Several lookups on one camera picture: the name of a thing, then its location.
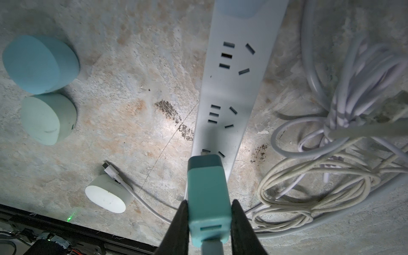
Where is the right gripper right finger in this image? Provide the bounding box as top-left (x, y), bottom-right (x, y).
top-left (231, 200), bottom-right (268, 255)

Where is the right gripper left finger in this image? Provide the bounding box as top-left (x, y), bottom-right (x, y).
top-left (154, 200), bottom-right (189, 255)

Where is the teal blue charger adapter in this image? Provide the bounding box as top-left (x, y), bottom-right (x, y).
top-left (215, 0), bottom-right (268, 19)

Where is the white power strip cord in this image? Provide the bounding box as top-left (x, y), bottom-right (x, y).
top-left (254, 0), bottom-right (408, 240)

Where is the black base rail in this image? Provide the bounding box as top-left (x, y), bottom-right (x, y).
top-left (1, 205), bottom-right (157, 255)

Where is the blue earbud case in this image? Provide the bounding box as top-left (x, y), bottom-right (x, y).
top-left (2, 35), bottom-right (80, 95)

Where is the white earbud case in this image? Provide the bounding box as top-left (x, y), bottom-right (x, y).
top-left (85, 174), bottom-right (134, 214)

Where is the teal charger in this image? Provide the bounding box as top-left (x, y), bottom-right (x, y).
top-left (187, 155), bottom-right (232, 248)

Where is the white power strip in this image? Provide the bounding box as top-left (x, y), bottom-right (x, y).
top-left (192, 1), bottom-right (289, 179)

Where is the lavender cable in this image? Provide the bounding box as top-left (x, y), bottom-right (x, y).
top-left (296, 31), bottom-right (408, 186)

